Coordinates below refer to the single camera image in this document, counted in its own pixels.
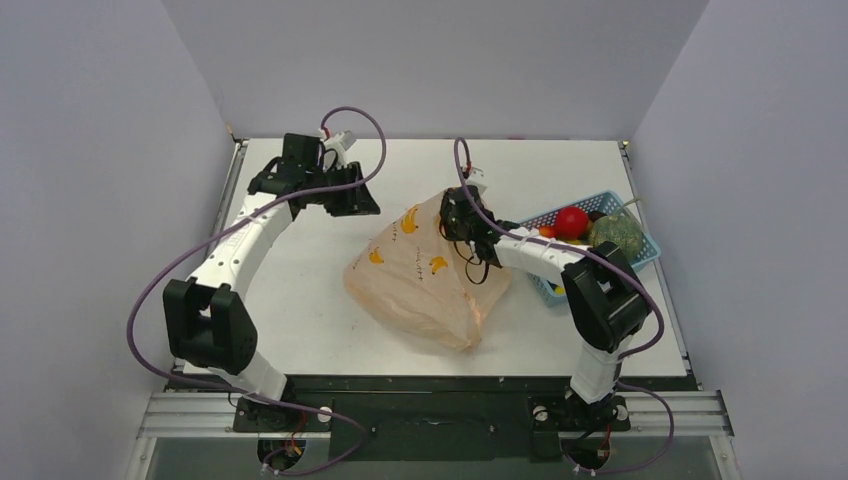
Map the dark red fake fruit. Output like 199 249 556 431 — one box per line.
588 210 607 222

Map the green netted fake melon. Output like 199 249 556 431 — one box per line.
588 213 644 262

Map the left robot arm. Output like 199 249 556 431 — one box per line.
163 131 380 430

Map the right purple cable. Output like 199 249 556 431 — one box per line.
453 137 676 475

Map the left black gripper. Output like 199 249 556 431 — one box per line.
307 163 380 218

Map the orange red fake mango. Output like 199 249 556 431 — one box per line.
538 225 557 239

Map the light blue plastic basket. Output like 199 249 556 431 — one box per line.
521 190 661 272

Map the purple cable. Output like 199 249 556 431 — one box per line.
453 137 676 475
125 105 388 475

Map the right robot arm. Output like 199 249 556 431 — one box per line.
439 186 656 427

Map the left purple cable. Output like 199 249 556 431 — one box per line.
125 105 388 475

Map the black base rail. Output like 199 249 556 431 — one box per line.
142 375 696 473

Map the orange plastic bag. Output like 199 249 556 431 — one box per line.
343 193 512 351

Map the bright red fake apple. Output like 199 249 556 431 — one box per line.
553 206 590 240

